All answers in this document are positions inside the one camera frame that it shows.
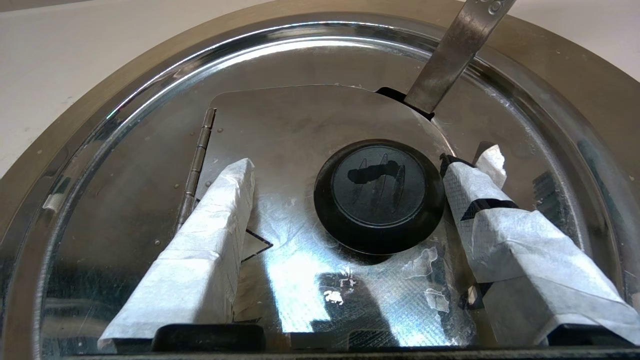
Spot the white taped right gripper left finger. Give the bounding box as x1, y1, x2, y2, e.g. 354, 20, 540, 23
97, 158, 256, 351

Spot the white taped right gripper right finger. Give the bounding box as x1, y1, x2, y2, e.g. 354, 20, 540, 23
440, 145, 640, 346

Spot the steel pot lid black knob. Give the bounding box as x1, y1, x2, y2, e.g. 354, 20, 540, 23
0, 12, 640, 360

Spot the steel ladle handle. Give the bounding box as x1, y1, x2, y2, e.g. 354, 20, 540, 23
404, 0, 517, 115

